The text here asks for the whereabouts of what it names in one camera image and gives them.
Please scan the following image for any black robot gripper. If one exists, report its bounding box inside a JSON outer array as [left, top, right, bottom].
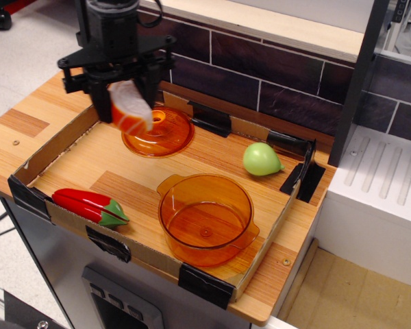
[[58, 1, 177, 123]]

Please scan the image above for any orange transparent pot lid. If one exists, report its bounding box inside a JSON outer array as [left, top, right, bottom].
[[122, 106, 195, 158]]

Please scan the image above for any orange transparent plastic pot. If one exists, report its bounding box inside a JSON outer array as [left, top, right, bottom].
[[157, 174, 260, 267]]

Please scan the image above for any red toy chili pepper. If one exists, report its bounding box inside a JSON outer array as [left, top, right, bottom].
[[52, 188, 129, 229]]

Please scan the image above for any black caster wheel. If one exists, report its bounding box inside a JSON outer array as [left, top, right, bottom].
[[0, 8, 12, 31]]

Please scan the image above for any green toy pear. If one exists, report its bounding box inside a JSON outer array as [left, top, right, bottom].
[[242, 143, 285, 176]]

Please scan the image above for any grey oven control panel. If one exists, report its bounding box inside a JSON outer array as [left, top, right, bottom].
[[82, 267, 164, 328]]

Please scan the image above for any white dish drainer sink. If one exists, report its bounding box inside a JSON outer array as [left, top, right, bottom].
[[315, 126, 411, 286]]

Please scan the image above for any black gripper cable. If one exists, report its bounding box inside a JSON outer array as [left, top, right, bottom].
[[136, 0, 164, 29]]

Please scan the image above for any dark grey vertical post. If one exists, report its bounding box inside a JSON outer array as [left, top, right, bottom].
[[328, 0, 389, 167]]

